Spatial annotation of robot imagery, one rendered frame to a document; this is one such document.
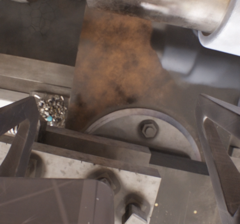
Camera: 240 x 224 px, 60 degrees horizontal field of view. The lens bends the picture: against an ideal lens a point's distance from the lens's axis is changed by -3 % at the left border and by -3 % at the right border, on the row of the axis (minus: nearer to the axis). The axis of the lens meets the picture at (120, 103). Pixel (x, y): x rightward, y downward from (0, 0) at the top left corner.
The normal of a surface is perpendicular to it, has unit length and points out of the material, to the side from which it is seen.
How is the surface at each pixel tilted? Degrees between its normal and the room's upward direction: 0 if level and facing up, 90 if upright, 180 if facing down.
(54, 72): 0
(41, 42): 12
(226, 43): 73
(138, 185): 0
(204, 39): 90
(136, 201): 0
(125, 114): 50
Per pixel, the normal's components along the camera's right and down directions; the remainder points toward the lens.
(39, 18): 0.17, 0.14
